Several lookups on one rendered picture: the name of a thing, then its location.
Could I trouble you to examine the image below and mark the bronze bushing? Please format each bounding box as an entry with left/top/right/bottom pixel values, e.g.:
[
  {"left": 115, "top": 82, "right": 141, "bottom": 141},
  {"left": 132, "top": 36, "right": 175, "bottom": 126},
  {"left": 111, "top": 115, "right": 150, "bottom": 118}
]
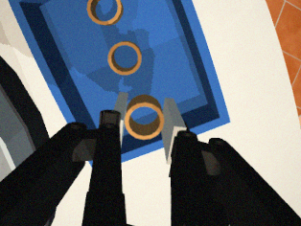
[
  {"left": 108, "top": 41, "right": 142, "bottom": 75},
  {"left": 125, "top": 94, "right": 164, "bottom": 140},
  {"left": 87, "top": 0, "right": 124, "bottom": 26}
]

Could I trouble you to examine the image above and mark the blue crate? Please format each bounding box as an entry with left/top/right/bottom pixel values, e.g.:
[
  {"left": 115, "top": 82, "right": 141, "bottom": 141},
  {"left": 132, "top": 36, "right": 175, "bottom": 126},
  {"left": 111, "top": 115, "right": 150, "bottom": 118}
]
[{"left": 8, "top": 0, "right": 231, "bottom": 135}]

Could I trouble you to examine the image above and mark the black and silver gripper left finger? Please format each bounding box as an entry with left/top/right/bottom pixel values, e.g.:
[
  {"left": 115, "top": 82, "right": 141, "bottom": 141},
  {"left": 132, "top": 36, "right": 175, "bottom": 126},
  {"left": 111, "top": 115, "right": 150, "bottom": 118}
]
[{"left": 0, "top": 92, "right": 128, "bottom": 226}]

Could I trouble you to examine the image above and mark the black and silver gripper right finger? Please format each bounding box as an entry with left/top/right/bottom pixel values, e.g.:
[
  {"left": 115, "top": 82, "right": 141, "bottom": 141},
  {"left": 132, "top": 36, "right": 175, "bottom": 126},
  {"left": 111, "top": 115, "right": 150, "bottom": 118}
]
[{"left": 161, "top": 98, "right": 301, "bottom": 226}]

